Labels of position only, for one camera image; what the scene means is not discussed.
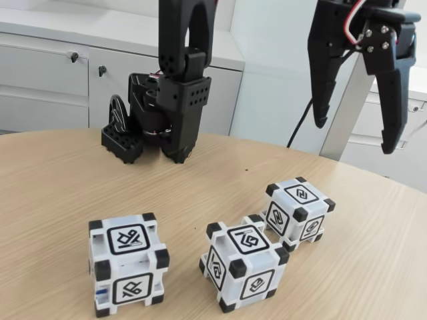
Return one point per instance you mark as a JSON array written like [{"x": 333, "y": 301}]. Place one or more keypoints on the white cube with lightning glyph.
[{"x": 302, "y": 195}]

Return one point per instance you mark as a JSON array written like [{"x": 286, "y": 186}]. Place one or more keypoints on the white cube with lamp glyph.
[{"x": 248, "y": 241}]

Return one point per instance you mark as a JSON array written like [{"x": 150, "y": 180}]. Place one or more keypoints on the small silver cabinet lock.
[{"x": 415, "y": 108}]

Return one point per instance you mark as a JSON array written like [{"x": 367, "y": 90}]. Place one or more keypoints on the white cabinet with drawers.
[{"x": 417, "y": 166}]

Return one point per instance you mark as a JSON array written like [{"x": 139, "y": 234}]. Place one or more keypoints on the black cabinet key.
[
  {"x": 73, "y": 57},
  {"x": 101, "y": 71}
]

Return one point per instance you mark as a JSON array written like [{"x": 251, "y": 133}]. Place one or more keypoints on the white cube with crossed glyph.
[{"x": 126, "y": 240}]

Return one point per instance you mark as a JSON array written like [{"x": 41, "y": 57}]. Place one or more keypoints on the grey metal post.
[{"x": 352, "y": 100}]

